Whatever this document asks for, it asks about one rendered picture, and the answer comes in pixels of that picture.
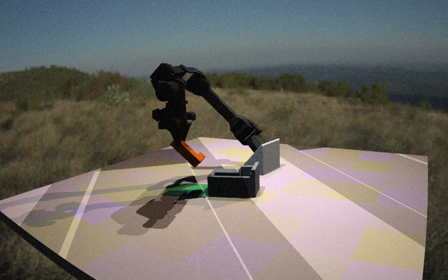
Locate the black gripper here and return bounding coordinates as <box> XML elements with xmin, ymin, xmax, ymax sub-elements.
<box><xmin>158</xmin><ymin>98</ymin><xmax>196</xmax><ymax>148</ymax></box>

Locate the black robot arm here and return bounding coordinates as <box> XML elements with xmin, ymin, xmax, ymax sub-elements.
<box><xmin>150</xmin><ymin>63</ymin><xmax>266</xmax><ymax>153</ymax></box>

